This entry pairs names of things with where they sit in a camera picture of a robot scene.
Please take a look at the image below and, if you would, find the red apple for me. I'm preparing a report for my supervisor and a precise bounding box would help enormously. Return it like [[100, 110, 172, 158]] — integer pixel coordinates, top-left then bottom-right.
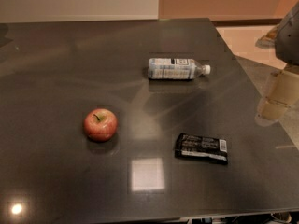
[[83, 108, 118, 142]]

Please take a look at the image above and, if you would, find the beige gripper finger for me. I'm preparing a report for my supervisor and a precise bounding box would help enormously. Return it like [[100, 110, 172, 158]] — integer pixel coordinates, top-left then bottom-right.
[[255, 63, 299, 127], [255, 25, 278, 49]]

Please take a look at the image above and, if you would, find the clear plastic water bottle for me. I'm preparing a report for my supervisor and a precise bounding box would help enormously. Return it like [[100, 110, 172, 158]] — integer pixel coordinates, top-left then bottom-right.
[[148, 58, 211, 80]]

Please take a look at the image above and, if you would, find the black rxbar chocolate wrapper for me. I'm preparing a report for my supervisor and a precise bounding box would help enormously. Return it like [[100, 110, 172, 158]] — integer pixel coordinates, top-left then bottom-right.
[[175, 133, 228, 165]]

